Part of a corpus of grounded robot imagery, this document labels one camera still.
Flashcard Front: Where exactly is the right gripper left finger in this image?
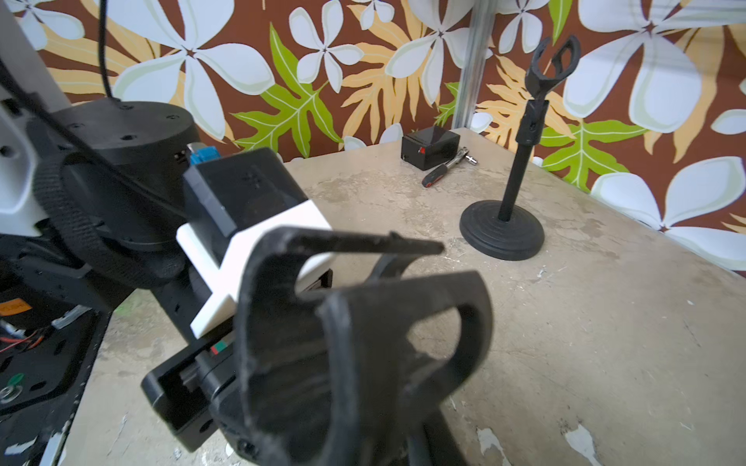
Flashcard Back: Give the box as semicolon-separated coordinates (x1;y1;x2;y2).
233;227;443;465

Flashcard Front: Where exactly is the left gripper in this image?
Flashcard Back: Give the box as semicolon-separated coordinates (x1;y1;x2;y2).
139;278;333;466

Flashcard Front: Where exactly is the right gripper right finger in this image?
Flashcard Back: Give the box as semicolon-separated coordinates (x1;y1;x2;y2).
317;271;493;465

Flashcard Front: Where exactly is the black microphone stand pole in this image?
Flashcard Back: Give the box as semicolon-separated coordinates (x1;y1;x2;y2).
498;35;582;221

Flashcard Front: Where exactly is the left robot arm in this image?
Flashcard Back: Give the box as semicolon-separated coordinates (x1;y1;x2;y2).
1;1;197;465

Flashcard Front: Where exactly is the small ratchet screwdriver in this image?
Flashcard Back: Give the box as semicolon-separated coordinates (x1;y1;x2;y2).
422;147;478;188

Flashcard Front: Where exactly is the small black box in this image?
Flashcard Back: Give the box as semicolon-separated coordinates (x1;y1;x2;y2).
401;126;460;171

